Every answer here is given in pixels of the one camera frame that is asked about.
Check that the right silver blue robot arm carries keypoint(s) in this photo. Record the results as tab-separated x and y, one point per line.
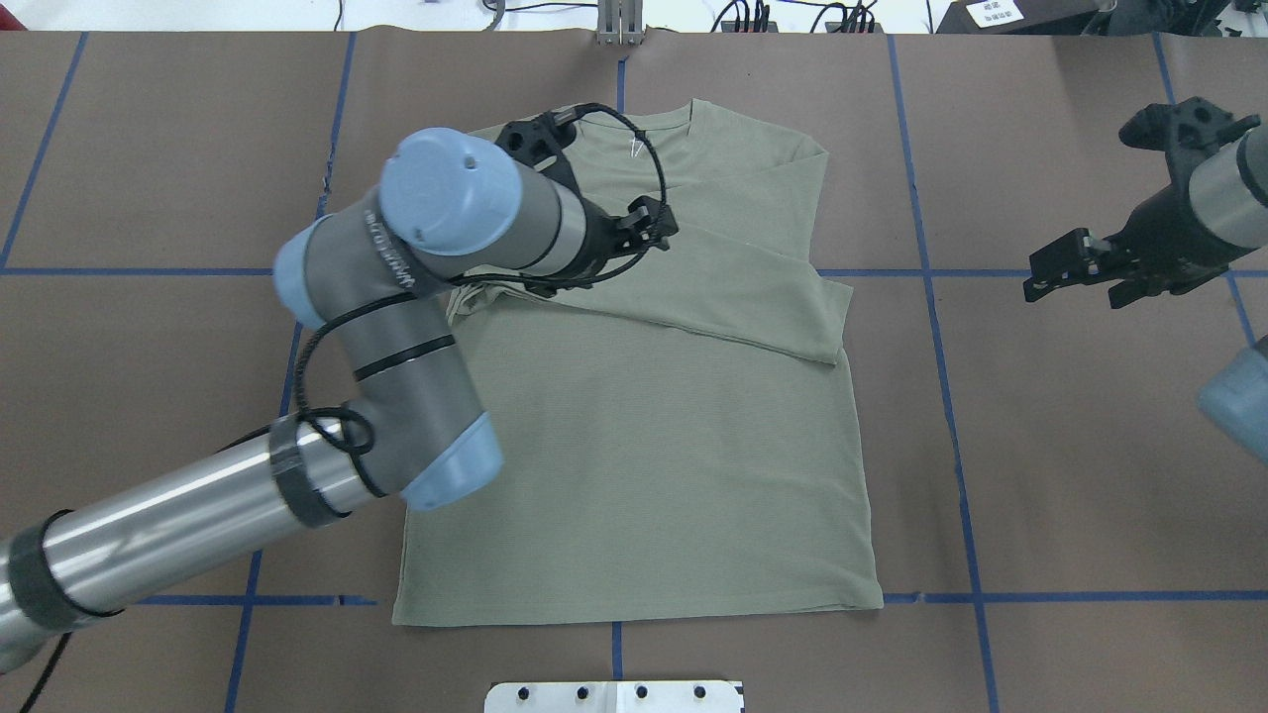
1238	297

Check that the sage green long-sleeve shirt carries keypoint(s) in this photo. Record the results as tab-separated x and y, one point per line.
681	440

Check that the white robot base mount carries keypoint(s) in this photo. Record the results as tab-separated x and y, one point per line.
707	695

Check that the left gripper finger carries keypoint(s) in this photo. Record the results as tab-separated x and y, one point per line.
654	236
648	216

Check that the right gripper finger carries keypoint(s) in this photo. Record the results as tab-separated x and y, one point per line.
1076	258
1133	289

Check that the black box with label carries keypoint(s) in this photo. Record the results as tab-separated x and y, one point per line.
1037	18

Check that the aluminium frame post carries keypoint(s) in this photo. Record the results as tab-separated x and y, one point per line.
620	23

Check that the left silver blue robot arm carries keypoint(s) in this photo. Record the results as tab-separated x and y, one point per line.
382	401

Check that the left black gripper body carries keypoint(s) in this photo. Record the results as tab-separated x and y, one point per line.
597	236

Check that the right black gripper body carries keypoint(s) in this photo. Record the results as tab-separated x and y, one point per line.
1161	226

